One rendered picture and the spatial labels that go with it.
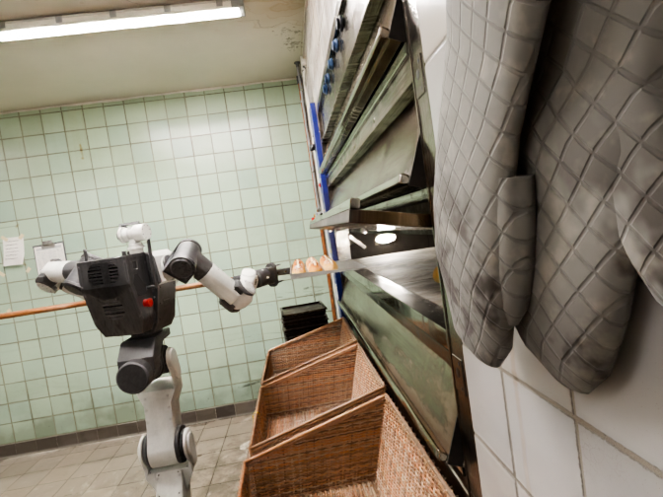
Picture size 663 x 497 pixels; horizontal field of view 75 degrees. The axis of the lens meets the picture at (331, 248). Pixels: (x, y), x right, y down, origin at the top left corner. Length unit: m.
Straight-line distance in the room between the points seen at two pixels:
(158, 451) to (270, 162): 2.29
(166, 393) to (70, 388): 2.20
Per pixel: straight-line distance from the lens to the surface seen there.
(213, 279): 1.72
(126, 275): 1.64
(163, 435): 1.93
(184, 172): 3.58
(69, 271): 1.99
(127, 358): 1.75
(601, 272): 0.36
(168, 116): 3.69
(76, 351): 3.95
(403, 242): 2.64
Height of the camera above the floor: 1.40
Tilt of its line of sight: 3 degrees down
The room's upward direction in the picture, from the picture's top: 8 degrees counter-clockwise
